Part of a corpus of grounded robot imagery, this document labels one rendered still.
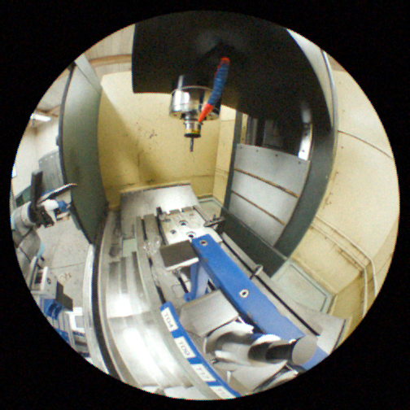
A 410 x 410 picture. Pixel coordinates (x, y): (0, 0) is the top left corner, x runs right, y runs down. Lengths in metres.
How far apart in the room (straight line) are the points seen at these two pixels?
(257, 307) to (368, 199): 0.97
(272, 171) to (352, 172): 0.63
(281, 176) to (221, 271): 0.55
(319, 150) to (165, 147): 1.33
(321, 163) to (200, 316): 0.65
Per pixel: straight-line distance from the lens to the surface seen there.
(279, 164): 0.64
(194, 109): 0.33
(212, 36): 0.27
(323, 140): 0.65
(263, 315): 0.17
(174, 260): 0.20
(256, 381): 0.20
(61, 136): 0.85
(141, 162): 1.38
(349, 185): 0.99
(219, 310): 0.17
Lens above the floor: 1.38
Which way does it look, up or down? 29 degrees down
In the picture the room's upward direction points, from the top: 5 degrees clockwise
